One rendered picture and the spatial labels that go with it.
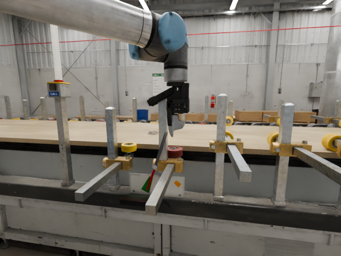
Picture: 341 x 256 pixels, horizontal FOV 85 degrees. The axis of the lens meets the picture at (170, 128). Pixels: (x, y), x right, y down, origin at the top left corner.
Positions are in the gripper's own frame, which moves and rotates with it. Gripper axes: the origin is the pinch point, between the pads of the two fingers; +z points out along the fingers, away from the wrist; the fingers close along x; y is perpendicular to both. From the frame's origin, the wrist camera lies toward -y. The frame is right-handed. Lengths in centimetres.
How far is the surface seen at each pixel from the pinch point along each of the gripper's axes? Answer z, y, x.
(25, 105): -5, -195, 116
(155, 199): 14.7, -0.1, -24.5
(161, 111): -8.4, -5.0, 6.1
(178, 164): 15.0, 2.6, 5.4
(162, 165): 15.7, -4.8, 5.4
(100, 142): 11, -44, 22
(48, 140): 11, -79, 22
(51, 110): 49, -683, 685
